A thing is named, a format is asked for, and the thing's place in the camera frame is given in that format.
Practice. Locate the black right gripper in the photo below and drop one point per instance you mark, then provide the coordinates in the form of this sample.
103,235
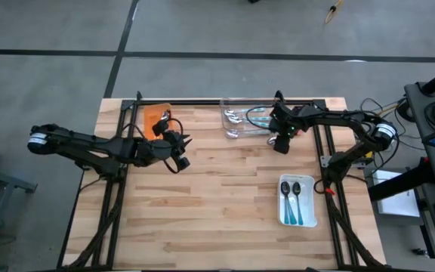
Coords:
289,119

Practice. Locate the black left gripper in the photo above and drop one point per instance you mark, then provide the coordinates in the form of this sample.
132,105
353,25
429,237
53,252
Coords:
157,149

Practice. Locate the clear plastic bin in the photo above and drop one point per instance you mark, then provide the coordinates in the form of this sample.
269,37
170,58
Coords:
240,128

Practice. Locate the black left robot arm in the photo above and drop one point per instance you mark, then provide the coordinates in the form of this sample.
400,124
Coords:
89,145

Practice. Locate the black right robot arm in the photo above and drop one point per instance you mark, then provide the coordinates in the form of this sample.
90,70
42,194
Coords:
353,121

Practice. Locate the orange translucent plastic bin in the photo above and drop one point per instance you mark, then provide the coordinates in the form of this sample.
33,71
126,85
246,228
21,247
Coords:
150,122

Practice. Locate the white plastic tray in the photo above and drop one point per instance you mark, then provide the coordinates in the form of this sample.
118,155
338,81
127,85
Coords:
310,204

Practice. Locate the yellow and black floor tool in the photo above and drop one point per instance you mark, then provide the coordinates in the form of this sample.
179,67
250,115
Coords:
332,8

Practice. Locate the grey equipment cart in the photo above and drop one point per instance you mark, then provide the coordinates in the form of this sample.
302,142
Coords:
417,113

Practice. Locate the white box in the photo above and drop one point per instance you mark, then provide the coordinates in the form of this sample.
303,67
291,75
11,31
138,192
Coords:
398,204

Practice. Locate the small black floor object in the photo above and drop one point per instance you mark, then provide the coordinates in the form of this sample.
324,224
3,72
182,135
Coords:
419,252

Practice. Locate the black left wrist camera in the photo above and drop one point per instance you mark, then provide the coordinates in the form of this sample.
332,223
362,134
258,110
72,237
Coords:
183,163

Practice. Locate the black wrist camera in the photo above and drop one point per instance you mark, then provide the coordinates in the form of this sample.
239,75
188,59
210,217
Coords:
282,144
183,163

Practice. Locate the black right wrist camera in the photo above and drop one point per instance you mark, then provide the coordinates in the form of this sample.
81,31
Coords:
282,144

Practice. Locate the black metal table frame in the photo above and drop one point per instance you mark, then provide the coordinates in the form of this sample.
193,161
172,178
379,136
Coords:
202,102

